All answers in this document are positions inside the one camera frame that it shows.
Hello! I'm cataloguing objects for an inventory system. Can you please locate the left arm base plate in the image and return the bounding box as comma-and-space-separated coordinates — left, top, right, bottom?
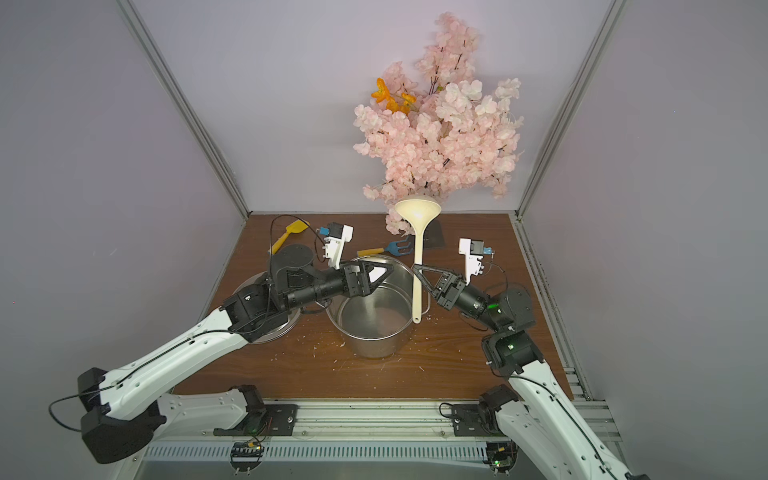
213, 403, 299, 437

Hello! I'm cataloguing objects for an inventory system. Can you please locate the yellow toy shovel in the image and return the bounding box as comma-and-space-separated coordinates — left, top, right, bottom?
270, 220, 309, 255

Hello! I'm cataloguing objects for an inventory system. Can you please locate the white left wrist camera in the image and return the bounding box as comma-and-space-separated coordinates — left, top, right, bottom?
318, 222, 354, 270

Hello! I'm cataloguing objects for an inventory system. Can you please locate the right circuit board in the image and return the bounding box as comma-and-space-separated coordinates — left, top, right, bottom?
485, 441, 519, 476

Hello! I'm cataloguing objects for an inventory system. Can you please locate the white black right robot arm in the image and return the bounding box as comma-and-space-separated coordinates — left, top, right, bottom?
413, 264, 637, 479

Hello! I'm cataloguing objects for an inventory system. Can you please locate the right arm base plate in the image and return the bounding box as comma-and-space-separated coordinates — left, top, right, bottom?
447, 403, 503, 437

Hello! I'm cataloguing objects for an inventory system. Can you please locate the left circuit board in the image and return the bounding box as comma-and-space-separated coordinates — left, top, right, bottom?
229, 439, 266, 475

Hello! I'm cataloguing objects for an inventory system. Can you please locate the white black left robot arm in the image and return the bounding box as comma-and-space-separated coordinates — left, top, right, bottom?
74, 244, 394, 464

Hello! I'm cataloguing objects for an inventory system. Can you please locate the aluminium corner frame post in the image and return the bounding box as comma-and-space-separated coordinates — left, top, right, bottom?
116, 0, 251, 219
515, 0, 629, 222

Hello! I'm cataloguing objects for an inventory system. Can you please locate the aluminium corner frame post left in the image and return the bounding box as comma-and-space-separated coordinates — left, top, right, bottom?
116, 0, 251, 219

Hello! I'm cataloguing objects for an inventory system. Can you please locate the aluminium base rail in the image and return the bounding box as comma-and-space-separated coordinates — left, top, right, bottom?
116, 398, 631, 480

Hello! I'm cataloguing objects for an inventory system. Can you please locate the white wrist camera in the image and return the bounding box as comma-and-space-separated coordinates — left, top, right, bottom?
458, 237, 495, 285
318, 222, 354, 270

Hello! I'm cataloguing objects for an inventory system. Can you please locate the yellow blue toy rake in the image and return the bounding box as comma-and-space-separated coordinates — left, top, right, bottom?
357, 237, 413, 257

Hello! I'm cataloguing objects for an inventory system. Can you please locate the aluminium corner frame post right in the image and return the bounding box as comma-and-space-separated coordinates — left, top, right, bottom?
515, 0, 629, 222

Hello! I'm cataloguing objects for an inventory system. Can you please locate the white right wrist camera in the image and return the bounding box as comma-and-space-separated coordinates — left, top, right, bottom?
458, 237, 495, 285

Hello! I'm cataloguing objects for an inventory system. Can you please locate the cream plastic ladle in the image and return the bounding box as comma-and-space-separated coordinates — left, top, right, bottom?
395, 195, 442, 324

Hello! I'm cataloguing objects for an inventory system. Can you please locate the artificial cherry blossom tree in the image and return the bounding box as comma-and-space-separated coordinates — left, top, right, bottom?
354, 12, 524, 235

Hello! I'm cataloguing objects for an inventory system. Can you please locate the circuit board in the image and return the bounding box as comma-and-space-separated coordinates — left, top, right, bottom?
485, 441, 519, 476
229, 439, 266, 475

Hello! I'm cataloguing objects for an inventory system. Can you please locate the stainless steel pot lid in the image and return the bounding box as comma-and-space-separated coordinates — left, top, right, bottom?
220, 272, 300, 344

